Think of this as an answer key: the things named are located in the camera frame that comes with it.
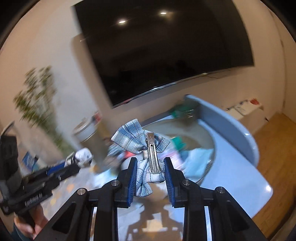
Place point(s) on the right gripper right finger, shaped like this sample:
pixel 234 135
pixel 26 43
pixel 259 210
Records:
pixel 228 220

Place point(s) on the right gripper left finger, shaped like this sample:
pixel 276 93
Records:
pixel 104 203

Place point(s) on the plaid hair bow clip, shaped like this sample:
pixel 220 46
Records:
pixel 133 138

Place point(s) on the teal drawstring pouch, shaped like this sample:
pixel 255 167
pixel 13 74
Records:
pixel 179 144

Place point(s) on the left hand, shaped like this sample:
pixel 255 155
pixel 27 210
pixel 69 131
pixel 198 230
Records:
pixel 25 229

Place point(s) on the patterned table mat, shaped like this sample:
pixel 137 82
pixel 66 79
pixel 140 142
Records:
pixel 104 208

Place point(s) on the glass flower vase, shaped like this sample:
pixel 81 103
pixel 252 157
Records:
pixel 35 104

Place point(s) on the beige thermos bottle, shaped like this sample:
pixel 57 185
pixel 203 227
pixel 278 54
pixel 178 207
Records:
pixel 88 136

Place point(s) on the blue table edge board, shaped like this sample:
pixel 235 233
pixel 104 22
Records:
pixel 229 128

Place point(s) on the wall television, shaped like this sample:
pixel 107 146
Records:
pixel 138 47

